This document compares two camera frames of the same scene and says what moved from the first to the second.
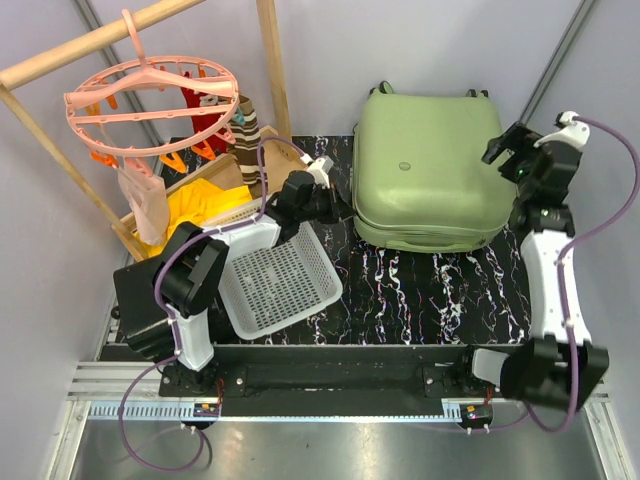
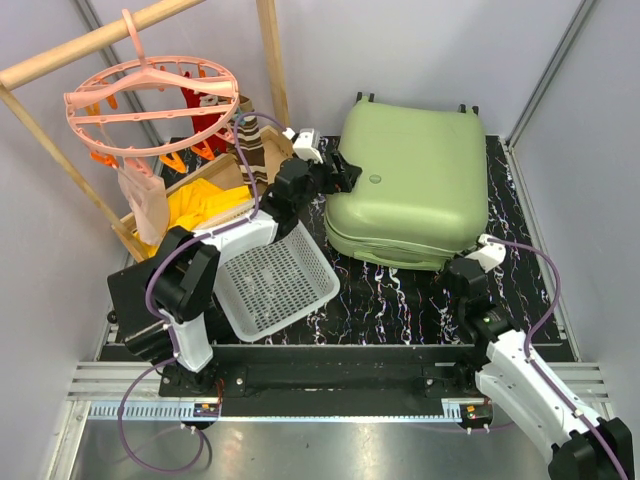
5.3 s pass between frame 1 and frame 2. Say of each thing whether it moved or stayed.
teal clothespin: stayed
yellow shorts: stayed
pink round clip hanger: stayed
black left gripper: moved
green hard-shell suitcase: moved
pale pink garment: stayed
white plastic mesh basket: stayed
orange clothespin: stayed
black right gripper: moved
